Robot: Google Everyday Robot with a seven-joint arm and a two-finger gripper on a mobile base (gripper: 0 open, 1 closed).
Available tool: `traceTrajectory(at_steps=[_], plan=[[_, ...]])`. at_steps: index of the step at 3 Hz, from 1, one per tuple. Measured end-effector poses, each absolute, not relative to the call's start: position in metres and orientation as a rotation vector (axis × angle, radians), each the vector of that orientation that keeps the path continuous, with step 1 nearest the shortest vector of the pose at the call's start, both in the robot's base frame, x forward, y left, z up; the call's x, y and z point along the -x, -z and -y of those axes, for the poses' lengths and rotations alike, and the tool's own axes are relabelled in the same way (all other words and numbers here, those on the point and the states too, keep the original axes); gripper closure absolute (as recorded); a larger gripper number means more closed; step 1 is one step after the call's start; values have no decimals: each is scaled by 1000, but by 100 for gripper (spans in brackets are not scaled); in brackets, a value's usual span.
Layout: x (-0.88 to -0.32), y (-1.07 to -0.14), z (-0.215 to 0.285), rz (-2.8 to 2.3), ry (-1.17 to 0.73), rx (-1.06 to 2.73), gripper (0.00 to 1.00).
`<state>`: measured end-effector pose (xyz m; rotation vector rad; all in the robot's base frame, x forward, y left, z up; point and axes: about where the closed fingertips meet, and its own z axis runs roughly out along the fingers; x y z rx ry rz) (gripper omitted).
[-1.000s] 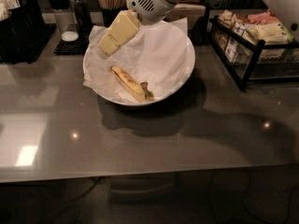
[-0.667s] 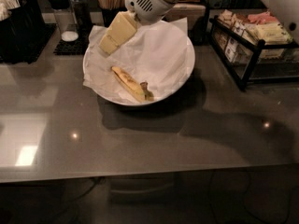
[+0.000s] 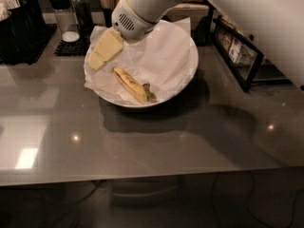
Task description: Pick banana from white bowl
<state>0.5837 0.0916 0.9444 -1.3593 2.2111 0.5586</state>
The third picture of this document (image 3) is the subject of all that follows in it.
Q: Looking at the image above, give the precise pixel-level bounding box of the yellow banana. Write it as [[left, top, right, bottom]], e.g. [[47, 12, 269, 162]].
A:
[[113, 67, 157, 104]]

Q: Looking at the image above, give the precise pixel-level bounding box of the black stir stick cup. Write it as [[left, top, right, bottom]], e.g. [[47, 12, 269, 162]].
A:
[[103, 9, 113, 28]]

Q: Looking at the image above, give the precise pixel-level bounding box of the white bowl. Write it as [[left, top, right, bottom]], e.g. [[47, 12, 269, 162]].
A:
[[85, 18, 200, 109]]

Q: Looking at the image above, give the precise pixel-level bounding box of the white paper liner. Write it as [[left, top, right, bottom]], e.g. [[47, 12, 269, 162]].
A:
[[83, 16, 193, 106]]

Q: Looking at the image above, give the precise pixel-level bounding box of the clear salt shaker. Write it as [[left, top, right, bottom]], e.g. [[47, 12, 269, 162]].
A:
[[48, 0, 80, 43]]

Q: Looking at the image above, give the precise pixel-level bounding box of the brown napkin dispenser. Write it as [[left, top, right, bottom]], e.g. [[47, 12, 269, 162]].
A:
[[164, 3, 214, 46]]

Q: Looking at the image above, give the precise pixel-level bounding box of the black condiment caddy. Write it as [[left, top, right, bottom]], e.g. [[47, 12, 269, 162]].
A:
[[0, 0, 46, 60]]

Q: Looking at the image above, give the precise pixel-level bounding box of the black floor cable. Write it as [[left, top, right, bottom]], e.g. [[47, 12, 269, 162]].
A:
[[210, 171, 304, 228]]

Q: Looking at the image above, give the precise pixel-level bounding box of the black rubber mat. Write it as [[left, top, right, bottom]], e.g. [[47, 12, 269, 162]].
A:
[[54, 32, 90, 56]]

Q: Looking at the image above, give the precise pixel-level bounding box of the black wire sugar rack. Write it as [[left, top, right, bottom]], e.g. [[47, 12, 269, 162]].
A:
[[212, 15, 292, 92]]

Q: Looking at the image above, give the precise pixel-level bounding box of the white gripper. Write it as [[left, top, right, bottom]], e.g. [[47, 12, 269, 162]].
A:
[[86, 0, 154, 70]]

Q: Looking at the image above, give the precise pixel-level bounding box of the black ridged tray mat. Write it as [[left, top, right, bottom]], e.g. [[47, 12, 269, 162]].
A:
[[0, 24, 57, 66]]

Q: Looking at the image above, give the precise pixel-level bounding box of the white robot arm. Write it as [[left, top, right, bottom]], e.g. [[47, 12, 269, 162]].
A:
[[111, 0, 304, 88]]

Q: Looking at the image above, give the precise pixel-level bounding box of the dark pepper shaker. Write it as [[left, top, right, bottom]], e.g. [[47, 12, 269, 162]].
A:
[[71, 0, 94, 31]]

